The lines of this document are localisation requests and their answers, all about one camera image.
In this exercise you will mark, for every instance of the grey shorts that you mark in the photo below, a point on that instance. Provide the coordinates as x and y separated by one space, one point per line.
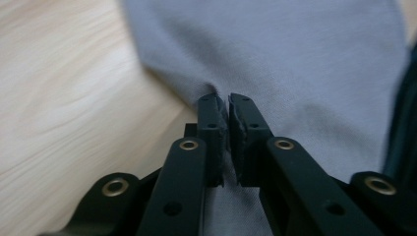
278 55

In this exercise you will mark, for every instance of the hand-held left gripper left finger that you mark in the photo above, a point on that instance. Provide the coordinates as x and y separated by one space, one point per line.
187 183

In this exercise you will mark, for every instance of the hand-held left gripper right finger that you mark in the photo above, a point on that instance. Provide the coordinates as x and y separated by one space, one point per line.
295 183

